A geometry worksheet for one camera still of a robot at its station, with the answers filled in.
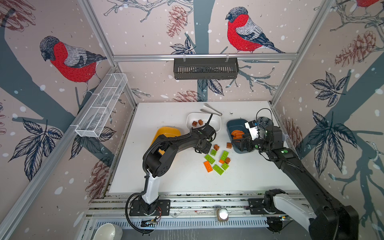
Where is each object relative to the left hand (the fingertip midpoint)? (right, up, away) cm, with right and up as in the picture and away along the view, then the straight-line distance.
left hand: (205, 149), depth 93 cm
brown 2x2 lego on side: (+7, +1, +2) cm, 7 cm away
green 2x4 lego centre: (+2, -6, -3) cm, 7 cm away
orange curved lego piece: (+22, +9, +5) cm, 24 cm away
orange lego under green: (+10, -7, -3) cm, 12 cm away
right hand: (+16, +9, -14) cm, 23 cm away
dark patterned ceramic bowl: (+44, +16, +13) cm, 49 cm away
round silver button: (+5, -21, -30) cm, 37 cm away
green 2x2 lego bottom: (+11, -9, -7) cm, 16 cm away
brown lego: (-7, +16, +14) cm, 22 cm away
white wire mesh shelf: (-57, +27, -15) cm, 65 cm away
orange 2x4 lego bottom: (+1, -9, -5) cm, 11 cm away
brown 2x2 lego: (-3, +17, +13) cm, 21 cm away
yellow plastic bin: (-24, +9, +10) cm, 28 cm away
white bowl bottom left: (-45, -30, -28) cm, 61 cm away
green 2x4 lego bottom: (+7, -10, -7) cm, 14 cm away
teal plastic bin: (+23, +15, +17) cm, 32 cm away
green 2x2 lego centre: (+5, -2, -1) cm, 6 cm away
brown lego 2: (+13, -6, -5) cm, 15 cm away
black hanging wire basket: (+1, +55, +11) cm, 56 cm away
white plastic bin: (-5, +18, +15) cm, 24 cm away
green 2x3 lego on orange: (+11, -3, -3) cm, 12 cm away
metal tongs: (+6, +26, +25) cm, 37 cm away
